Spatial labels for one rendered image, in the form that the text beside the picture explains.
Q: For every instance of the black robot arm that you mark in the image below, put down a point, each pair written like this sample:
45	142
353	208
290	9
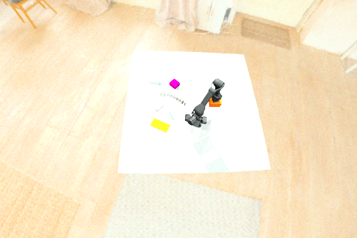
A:
213	93

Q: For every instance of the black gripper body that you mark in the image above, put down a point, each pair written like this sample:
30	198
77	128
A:
203	118

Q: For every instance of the magenta block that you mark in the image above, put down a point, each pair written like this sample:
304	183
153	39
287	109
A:
174	83

